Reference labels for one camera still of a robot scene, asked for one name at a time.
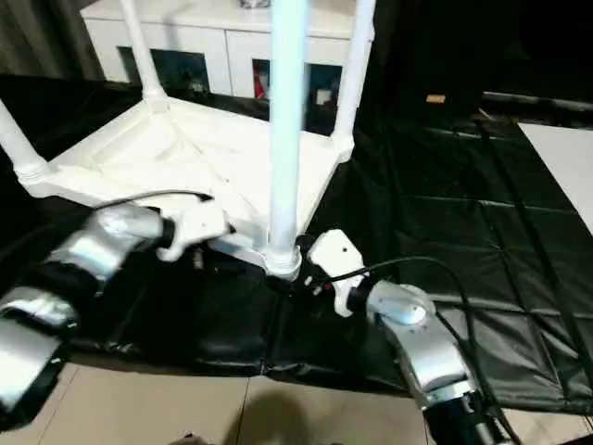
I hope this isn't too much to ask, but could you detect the black cabinet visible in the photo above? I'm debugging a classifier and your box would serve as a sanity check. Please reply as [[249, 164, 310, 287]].
[[370, 0, 593, 121]]

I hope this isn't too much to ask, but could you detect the white flat board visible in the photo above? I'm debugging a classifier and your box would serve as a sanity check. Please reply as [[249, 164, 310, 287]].
[[516, 121, 593, 212]]

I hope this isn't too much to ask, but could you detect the black table mat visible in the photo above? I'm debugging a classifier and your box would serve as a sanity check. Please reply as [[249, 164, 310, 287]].
[[0, 73, 593, 416]]

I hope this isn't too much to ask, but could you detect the white plastic table top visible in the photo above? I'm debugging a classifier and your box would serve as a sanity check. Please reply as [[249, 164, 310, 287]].
[[13, 95, 357, 282]]

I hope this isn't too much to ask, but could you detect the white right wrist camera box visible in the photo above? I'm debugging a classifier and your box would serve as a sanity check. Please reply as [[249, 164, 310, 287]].
[[308, 229, 372, 319]]

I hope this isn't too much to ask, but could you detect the white cabinet with glass doors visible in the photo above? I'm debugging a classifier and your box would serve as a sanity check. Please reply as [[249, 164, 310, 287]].
[[81, 0, 376, 101]]

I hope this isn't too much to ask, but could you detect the grey curtain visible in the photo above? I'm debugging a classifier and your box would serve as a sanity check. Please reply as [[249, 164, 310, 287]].
[[0, 0, 106, 83]]

